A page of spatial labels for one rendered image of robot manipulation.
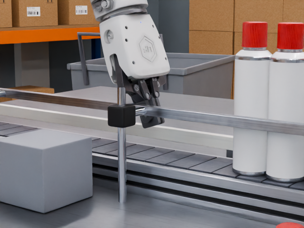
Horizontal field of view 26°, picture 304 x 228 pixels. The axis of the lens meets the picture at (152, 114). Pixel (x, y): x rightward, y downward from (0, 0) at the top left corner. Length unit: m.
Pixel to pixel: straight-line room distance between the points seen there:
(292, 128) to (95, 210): 0.29
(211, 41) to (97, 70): 1.59
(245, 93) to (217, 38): 3.73
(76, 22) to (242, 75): 4.40
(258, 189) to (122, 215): 0.18
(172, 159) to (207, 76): 2.39
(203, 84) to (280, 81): 2.46
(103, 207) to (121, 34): 0.25
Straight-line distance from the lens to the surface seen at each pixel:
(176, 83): 3.05
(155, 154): 1.01
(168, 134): 1.03
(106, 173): 1.01
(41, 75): 5.86
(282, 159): 0.87
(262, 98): 0.88
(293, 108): 0.86
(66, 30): 5.04
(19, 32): 4.77
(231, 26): 4.54
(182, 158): 0.99
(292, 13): 4.34
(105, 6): 0.98
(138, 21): 1.00
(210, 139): 0.99
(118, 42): 0.97
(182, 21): 6.79
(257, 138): 0.89
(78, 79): 3.27
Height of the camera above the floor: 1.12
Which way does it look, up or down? 10 degrees down
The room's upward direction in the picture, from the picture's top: straight up
